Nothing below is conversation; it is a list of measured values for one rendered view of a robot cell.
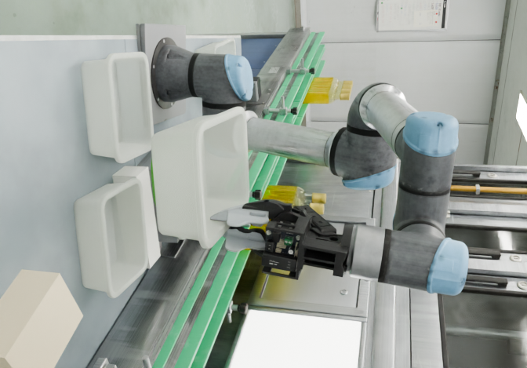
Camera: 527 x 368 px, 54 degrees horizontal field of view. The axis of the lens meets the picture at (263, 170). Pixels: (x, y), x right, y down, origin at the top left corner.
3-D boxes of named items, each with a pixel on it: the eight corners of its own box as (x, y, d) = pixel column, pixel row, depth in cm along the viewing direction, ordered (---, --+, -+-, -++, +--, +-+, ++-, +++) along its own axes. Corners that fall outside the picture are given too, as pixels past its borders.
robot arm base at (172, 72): (154, 44, 131) (190, 45, 128) (178, 45, 145) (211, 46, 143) (154, 103, 134) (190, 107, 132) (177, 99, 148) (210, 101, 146)
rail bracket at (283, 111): (262, 115, 200) (296, 116, 197) (260, 97, 196) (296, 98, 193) (264, 111, 203) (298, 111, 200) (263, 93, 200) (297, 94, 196)
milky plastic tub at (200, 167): (133, 125, 67) (197, 125, 64) (197, 104, 88) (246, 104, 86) (145, 251, 71) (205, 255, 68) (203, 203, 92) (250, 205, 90)
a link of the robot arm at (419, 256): (455, 278, 76) (461, 311, 68) (378, 264, 78) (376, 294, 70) (466, 229, 73) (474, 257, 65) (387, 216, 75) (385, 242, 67)
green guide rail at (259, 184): (226, 214, 157) (252, 216, 155) (226, 211, 157) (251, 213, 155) (311, 45, 304) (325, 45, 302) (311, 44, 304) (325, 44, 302)
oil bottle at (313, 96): (290, 103, 251) (349, 104, 244) (289, 92, 248) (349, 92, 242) (292, 99, 256) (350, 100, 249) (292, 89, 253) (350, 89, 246)
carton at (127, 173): (127, 266, 127) (150, 268, 125) (112, 175, 118) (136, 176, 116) (139, 253, 132) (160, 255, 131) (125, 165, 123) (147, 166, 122)
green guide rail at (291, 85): (223, 194, 154) (248, 194, 152) (223, 191, 153) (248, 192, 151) (310, 33, 301) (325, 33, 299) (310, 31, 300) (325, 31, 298)
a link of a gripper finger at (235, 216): (201, 211, 73) (263, 223, 71) (214, 197, 79) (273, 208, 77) (199, 231, 74) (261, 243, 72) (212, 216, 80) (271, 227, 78)
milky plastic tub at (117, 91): (80, 164, 108) (118, 165, 106) (68, 54, 102) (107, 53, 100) (121, 147, 124) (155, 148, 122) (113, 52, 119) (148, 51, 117)
